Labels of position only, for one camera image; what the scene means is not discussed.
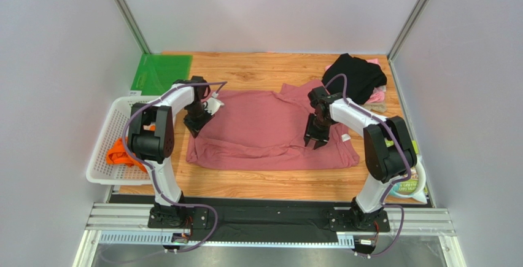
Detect orange t-shirt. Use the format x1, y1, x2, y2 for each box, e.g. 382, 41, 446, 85
105, 137, 148, 173

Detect black folded t-shirt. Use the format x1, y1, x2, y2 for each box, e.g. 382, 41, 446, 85
322, 53, 388, 105

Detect pink folded t-shirt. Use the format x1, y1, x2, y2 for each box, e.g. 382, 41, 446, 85
325, 58, 387, 105

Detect dusty red t-shirt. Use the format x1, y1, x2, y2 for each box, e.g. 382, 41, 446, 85
186, 80, 360, 171

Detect aluminium frame rail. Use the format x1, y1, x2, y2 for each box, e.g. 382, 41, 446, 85
74, 203, 465, 266

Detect white plastic laundry basket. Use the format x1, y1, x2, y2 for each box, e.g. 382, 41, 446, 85
85, 96, 156, 186

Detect white cable duct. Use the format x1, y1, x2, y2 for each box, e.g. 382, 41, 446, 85
99, 231, 355, 249

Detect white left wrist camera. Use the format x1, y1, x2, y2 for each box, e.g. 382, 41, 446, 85
203, 91, 225, 115

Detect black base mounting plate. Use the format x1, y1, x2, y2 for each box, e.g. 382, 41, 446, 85
110, 195, 391, 242

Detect beige folded t-shirt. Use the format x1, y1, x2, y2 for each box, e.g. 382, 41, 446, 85
362, 102, 387, 114

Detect green plastic folder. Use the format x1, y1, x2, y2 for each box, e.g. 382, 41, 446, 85
130, 54, 193, 96

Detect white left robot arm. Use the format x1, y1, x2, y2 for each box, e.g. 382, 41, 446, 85
123, 76, 214, 223

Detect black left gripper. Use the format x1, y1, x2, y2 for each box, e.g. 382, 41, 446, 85
184, 101, 215, 137

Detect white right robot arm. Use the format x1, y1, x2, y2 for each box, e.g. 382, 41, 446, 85
304, 87, 417, 228

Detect green children's book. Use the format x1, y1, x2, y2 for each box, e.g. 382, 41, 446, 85
390, 140, 429, 196

